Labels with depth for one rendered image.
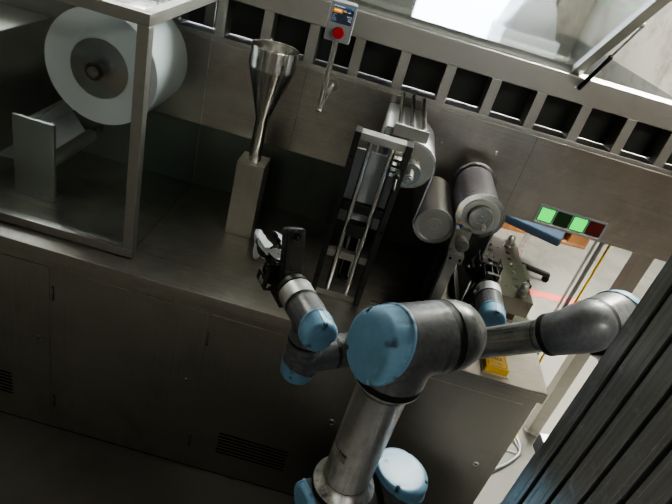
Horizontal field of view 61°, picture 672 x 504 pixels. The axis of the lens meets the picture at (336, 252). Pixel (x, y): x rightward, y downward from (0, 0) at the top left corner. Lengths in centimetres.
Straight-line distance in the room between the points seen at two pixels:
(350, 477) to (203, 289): 84
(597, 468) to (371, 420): 33
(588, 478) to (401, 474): 43
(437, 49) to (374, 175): 53
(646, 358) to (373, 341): 35
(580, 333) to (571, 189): 92
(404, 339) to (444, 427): 112
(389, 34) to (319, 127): 39
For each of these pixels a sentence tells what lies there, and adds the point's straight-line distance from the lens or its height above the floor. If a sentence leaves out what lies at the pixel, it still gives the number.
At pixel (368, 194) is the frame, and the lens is 163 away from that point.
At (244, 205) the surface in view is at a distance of 190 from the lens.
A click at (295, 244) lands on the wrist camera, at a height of 130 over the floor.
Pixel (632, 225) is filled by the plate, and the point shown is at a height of 124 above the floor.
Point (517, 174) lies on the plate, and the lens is 208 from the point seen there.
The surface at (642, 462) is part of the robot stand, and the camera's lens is 79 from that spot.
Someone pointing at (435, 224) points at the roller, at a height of 118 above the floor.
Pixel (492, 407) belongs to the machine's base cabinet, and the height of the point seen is 77.
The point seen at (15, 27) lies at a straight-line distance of 169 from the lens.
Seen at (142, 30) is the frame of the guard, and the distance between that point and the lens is 151.
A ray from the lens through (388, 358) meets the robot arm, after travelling 81.
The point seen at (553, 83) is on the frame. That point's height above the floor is 161.
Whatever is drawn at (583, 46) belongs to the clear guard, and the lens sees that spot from 191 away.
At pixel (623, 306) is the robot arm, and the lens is 140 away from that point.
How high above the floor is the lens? 194
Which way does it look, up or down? 31 degrees down
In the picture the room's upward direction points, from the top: 17 degrees clockwise
